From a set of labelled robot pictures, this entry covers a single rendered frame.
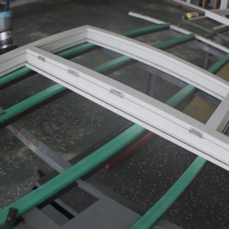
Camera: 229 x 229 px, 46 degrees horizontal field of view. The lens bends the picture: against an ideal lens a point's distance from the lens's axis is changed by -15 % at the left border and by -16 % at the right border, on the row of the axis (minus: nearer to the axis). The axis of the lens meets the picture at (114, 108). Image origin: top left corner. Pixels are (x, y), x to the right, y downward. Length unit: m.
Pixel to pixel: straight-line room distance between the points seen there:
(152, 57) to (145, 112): 0.47
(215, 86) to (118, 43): 0.52
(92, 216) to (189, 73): 0.83
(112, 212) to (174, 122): 0.37
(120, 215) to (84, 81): 0.55
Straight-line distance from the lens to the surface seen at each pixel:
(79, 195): 1.08
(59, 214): 1.05
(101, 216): 0.70
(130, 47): 1.44
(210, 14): 3.15
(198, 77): 1.30
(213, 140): 0.89
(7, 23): 1.46
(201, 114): 1.57
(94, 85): 1.05
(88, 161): 0.81
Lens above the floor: 1.41
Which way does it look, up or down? 32 degrees down
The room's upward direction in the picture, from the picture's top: 8 degrees clockwise
